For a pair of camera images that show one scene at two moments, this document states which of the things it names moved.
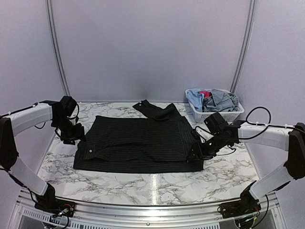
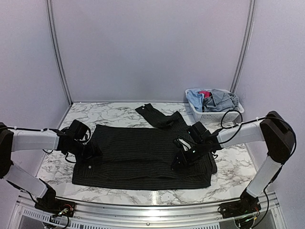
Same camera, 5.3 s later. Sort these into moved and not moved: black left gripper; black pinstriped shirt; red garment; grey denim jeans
Moved: black left gripper; black pinstriped shirt
Not moved: red garment; grey denim jeans
